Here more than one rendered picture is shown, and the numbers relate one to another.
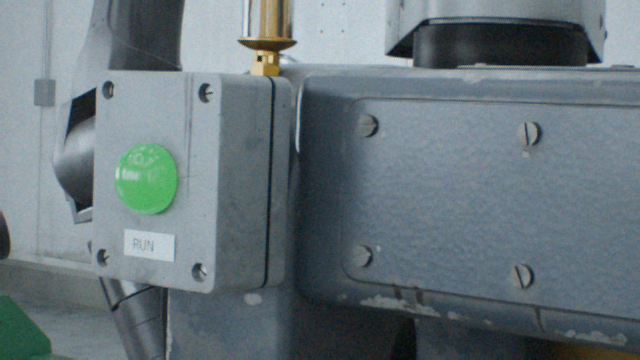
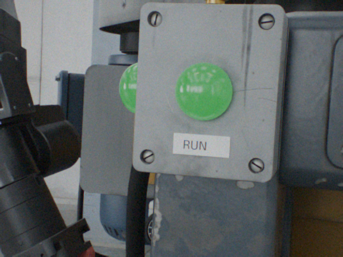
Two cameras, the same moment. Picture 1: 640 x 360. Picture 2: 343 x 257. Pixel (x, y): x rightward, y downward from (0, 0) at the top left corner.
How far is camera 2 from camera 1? 0.33 m
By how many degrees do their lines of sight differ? 25
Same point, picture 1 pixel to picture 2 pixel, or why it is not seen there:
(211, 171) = (271, 85)
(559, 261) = not seen: outside the picture
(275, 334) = (267, 210)
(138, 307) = (10, 195)
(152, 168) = (222, 82)
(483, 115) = not seen: outside the picture
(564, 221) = not seen: outside the picture
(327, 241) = (310, 140)
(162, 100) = (217, 28)
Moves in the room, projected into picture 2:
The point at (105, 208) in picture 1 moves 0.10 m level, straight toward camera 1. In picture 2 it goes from (150, 116) to (284, 131)
